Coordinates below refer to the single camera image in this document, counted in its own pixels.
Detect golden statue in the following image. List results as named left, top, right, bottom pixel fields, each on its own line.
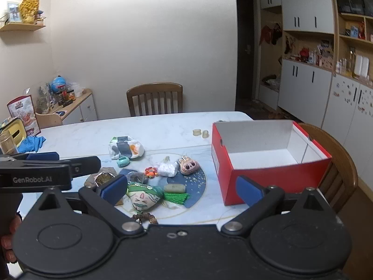
left=18, top=0, right=38, bottom=24

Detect bag of white beads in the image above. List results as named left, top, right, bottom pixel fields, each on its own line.
left=157, top=158, right=179, bottom=177

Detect small wooden high chair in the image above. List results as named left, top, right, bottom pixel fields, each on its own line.
left=35, top=112, right=63, bottom=129

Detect dark door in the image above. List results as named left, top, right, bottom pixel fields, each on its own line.
left=236, top=0, right=260, bottom=100

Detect clear plastic packet grey label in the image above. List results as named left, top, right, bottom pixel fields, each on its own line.
left=108, top=136, right=145, bottom=160

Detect wooden slat-back chair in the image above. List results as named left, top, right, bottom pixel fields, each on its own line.
left=126, top=82, right=183, bottom=117

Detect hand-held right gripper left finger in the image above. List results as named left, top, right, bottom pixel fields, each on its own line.
left=22, top=174, right=145, bottom=237

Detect glass jar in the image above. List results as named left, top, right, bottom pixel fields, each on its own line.
left=0, top=130, right=16, bottom=155

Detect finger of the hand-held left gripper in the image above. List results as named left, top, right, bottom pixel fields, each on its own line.
left=0, top=152, right=60, bottom=164
left=58, top=156, right=102, bottom=179

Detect bag of black screws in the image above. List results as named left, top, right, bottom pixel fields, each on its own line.
left=128, top=171, right=147, bottom=183

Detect blue photo frame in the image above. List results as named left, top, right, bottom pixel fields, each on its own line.
left=6, top=1, right=22, bottom=23

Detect red snack bag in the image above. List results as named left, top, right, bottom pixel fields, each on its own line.
left=7, top=95, right=41, bottom=136

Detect white wooden sideboard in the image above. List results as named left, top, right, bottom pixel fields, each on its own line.
left=51, top=89, right=98, bottom=125

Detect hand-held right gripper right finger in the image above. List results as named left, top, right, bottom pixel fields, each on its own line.
left=221, top=175, right=339, bottom=237

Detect wooden wall shelf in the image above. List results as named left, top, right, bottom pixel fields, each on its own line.
left=0, top=23, right=46, bottom=32

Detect brown bead bracelet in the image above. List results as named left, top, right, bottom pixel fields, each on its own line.
left=132, top=213, right=159, bottom=226

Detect green-hat face plush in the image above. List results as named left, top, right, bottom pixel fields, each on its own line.
left=126, top=182, right=165, bottom=210

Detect wooden round-back chair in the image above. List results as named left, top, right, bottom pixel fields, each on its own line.
left=299, top=123, right=358, bottom=214

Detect red cardboard box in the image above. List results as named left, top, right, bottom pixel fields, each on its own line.
left=211, top=119, right=333, bottom=206

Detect yellow tissue box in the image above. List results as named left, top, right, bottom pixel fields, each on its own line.
left=0, top=117, right=27, bottom=146

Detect person's left hand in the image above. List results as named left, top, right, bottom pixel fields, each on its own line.
left=0, top=213, right=23, bottom=264

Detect white wooden wall cabinet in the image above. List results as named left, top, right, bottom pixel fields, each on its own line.
left=259, top=0, right=373, bottom=144

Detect blue globe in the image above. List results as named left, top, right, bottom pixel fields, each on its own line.
left=50, top=76, right=65, bottom=93

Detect blue glove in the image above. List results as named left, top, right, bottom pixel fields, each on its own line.
left=17, top=136, right=46, bottom=154

